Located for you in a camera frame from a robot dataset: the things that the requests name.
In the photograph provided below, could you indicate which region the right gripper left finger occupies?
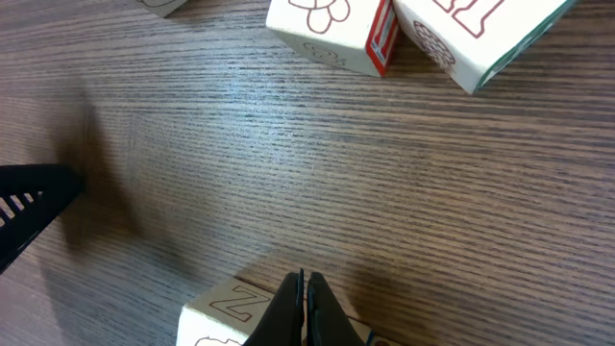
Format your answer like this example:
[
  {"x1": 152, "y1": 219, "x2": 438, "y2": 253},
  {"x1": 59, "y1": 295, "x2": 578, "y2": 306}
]
[{"x1": 1, "y1": 164, "x2": 84, "y2": 270}]

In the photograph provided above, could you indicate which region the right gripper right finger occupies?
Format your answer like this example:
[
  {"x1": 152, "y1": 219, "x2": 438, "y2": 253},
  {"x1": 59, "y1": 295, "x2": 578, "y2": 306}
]
[{"x1": 244, "y1": 270, "x2": 365, "y2": 346}]

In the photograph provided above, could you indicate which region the blue X block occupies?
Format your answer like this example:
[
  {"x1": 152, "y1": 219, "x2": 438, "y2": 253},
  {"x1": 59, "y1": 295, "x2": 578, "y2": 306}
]
[{"x1": 176, "y1": 279, "x2": 396, "y2": 346}]

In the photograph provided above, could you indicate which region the red A block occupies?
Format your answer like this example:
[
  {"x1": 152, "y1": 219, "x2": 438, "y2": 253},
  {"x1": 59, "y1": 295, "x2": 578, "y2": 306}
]
[{"x1": 136, "y1": 0, "x2": 187, "y2": 17}]

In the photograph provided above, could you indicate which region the plain block lower centre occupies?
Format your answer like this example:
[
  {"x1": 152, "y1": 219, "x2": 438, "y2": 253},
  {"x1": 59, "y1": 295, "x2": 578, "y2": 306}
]
[{"x1": 265, "y1": 0, "x2": 400, "y2": 77}]

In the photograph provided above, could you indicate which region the block with green side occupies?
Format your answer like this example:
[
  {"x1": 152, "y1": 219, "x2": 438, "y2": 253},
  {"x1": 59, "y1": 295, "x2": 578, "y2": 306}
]
[{"x1": 394, "y1": 0, "x2": 576, "y2": 94}]

